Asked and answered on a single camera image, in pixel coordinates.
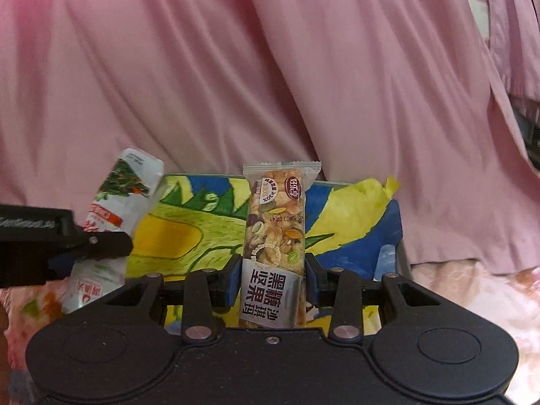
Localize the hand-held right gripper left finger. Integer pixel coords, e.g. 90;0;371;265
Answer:
103;255;244;345

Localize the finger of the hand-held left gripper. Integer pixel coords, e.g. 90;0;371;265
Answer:
47;231;134;281

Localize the pink blanket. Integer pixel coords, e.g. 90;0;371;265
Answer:
0;0;540;277

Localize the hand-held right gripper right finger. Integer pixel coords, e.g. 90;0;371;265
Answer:
304;253;442;343

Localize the grey metal tray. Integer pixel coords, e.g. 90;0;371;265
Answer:
124;172;411;334

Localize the painted paper tray liner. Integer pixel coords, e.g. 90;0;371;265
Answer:
127;173;403;334

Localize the dark grey object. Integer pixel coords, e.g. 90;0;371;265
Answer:
508;93;540;173

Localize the white packet with green print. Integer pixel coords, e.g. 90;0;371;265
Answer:
62;148;165;314

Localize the clear nut bar packet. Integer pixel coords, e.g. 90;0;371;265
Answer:
238;160;322;330

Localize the floral bed sheet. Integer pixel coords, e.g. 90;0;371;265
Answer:
0;262;540;405

